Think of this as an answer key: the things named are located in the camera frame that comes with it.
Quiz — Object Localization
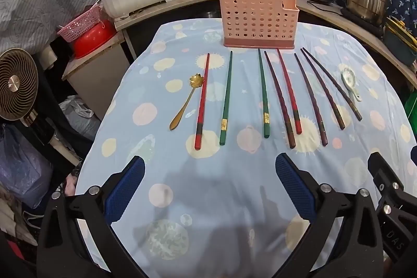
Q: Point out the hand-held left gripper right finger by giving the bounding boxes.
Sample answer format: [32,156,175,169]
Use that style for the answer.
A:
[275,153,387,278]

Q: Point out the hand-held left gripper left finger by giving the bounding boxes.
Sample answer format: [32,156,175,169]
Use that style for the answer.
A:
[36,155,145,278]

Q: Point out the maroon chopstick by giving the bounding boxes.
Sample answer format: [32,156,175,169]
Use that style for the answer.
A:
[264,51,296,149]

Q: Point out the dark purple chopstick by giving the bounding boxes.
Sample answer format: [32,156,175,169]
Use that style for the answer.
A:
[294,53,328,146]

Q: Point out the dark brown chopstick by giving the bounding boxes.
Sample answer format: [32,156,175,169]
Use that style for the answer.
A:
[302,47,363,121]
[300,51,346,131]

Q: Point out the red chopstick with green band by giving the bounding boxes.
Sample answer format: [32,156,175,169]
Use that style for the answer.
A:
[276,48,303,135]

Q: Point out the white ceramic spoon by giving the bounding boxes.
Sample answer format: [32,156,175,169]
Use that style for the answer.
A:
[340,67,363,102]

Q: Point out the green chopstick with gold band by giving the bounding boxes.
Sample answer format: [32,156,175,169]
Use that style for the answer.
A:
[219,51,233,146]
[257,48,271,138]

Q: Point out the red chopstick with black band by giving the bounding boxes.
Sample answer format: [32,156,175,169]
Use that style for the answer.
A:
[194,53,211,150]

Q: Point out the gold flower spoon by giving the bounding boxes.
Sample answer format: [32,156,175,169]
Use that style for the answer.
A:
[169,73,203,131]

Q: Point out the pink perforated utensil holder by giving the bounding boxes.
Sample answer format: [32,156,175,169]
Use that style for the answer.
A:
[218,0,298,48]

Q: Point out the green plastic bag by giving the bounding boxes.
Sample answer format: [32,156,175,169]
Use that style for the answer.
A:
[403,91,417,135]

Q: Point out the blue patterned tablecloth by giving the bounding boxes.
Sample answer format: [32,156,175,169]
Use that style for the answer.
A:
[75,19,417,278]

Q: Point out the grey plastic bag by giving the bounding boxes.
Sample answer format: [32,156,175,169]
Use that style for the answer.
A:
[59,95,101,142]

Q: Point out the blue plastic bag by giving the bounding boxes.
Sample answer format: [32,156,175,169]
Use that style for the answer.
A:
[0,125,54,208]

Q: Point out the white low cabinet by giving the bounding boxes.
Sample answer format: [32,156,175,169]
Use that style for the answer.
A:
[62,34,131,119]

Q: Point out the stacked yellow blue bowls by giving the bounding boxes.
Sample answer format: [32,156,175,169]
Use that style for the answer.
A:
[384,17,417,65]

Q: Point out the red plastic basin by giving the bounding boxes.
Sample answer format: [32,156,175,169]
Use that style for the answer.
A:
[72,24,117,60]

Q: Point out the black induction cooktop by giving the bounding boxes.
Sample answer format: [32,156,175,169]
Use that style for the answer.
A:
[339,6,387,34]

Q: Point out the round electric fan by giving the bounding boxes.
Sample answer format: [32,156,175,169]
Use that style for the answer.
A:
[0,48,43,127]

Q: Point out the grey wooden counter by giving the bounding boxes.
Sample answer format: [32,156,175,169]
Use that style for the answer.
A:
[114,0,417,90]

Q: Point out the pink plastic basket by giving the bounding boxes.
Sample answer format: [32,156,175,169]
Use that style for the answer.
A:
[57,6,103,41]

